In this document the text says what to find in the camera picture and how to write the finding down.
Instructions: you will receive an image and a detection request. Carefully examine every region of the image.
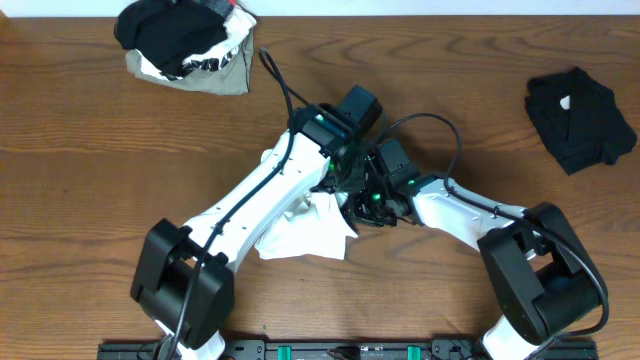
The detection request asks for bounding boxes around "white printed t-shirt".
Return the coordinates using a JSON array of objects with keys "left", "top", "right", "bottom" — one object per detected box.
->
[{"left": 254, "top": 192, "right": 358, "bottom": 260}]

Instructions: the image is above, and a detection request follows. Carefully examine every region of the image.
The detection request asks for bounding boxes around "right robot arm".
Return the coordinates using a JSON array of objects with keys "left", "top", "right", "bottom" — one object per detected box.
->
[{"left": 347, "top": 153, "right": 610, "bottom": 359}]

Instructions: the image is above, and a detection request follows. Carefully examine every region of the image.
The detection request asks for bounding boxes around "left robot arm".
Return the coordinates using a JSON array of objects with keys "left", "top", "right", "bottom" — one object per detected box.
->
[{"left": 130, "top": 103, "right": 381, "bottom": 359}]

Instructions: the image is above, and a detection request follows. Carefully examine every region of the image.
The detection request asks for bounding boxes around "white black-print garment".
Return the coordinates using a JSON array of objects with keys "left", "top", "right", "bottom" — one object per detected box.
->
[{"left": 135, "top": 5, "right": 257, "bottom": 81}]

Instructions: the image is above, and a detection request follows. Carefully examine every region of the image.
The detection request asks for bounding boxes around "black garment right side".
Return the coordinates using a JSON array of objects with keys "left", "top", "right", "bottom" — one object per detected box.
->
[{"left": 525, "top": 67, "right": 638, "bottom": 175}]

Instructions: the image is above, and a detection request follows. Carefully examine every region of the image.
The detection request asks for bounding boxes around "black folded garment on pile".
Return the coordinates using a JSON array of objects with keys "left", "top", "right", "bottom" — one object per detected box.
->
[{"left": 114, "top": 0, "right": 235, "bottom": 77}]

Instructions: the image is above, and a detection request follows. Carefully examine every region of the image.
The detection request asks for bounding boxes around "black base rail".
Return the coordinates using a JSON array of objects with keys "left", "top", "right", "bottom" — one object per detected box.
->
[{"left": 97, "top": 335, "right": 600, "bottom": 360}]

